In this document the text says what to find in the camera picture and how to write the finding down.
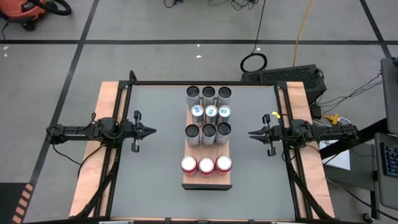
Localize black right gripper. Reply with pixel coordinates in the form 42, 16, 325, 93
248, 113, 294, 157

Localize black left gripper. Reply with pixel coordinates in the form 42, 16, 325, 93
119, 110, 157, 153

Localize white tall can black lid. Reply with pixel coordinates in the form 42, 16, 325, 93
216, 86, 233, 108
216, 122, 232, 145
186, 85, 201, 108
201, 85, 216, 107
185, 124, 201, 148

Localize silver blue Red Bull can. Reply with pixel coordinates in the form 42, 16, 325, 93
190, 105, 205, 127
204, 105, 219, 126
217, 105, 232, 125

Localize red soda can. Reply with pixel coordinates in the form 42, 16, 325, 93
198, 157, 216, 175
180, 155, 199, 174
215, 154, 233, 174

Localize white blue can black lid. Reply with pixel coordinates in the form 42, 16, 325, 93
201, 123, 217, 147

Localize wooden shelf black metal legs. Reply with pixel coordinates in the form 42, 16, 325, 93
182, 96, 233, 191

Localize black perforated computer case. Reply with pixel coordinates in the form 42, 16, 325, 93
241, 63, 328, 105

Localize yellow plug adapter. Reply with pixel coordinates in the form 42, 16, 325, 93
323, 113, 340, 124

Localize white paper sheet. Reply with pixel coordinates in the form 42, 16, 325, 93
318, 139, 351, 171

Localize black stand beam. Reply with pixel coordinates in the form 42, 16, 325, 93
319, 118, 389, 160

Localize grey console with keypad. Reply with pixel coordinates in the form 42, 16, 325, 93
374, 132, 398, 211

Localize grey monitor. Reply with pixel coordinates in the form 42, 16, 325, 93
379, 57, 398, 127

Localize black orange striped floor mat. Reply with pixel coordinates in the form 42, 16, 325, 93
0, 182, 35, 224

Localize orange shop vacuum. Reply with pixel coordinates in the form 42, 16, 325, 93
0, 0, 72, 32

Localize black cable with coil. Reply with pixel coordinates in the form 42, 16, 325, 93
239, 0, 268, 74

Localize yellow cable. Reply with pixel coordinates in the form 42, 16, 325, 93
292, 0, 313, 67

